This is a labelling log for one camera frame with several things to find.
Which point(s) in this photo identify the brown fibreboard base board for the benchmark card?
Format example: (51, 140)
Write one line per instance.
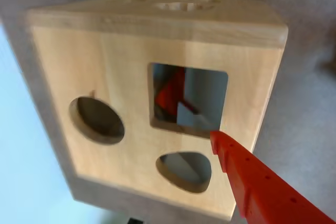
(302, 103)

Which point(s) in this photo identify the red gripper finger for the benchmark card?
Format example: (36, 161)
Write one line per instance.
(262, 195)

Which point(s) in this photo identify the red cube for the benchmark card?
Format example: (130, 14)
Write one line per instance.
(170, 95)

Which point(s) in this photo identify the wooden shape sorter box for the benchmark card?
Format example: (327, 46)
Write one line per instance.
(78, 64)

